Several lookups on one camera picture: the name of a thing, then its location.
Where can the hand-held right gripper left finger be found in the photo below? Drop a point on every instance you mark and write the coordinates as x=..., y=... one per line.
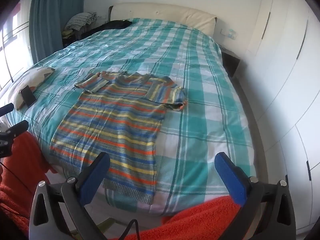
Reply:
x=94, y=177

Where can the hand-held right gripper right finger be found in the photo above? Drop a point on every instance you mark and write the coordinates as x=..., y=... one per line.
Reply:
x=231, y=177

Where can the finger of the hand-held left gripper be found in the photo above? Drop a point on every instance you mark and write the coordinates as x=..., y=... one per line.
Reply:
x=6, y=109
x=18, y=127

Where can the striped knit t-shirt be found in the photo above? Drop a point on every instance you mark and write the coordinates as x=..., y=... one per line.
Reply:
x=112, y=120

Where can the black smartphone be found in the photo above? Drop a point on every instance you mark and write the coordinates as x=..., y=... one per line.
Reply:
x=28, y=95

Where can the cream printed pillow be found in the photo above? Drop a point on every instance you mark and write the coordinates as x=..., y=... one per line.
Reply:
x=33, y=76

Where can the orange fleece cloth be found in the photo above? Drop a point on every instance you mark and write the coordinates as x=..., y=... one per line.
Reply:
x=200, y=217

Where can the window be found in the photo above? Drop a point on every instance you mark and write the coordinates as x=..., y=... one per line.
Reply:
x=12, y=45

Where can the teal plaid bedspread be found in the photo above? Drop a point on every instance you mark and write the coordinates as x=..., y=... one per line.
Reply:
x=200, y=92

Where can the teal curtain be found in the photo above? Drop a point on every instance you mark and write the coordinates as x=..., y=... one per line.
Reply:
x=47, y=17

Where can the white wardrobe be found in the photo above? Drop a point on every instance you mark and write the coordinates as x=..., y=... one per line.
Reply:
x=280, y=80

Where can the striped cloth pile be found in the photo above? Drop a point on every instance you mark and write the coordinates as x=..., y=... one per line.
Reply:
x=80, y=20

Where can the dark nightstand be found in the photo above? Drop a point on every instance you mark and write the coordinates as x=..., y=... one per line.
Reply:
x=231, y=60

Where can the black garment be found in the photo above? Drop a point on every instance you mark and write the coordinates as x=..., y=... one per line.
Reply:
x=115, y=25

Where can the wall socket plate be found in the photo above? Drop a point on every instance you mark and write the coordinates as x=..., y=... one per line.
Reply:
x=228, y=33

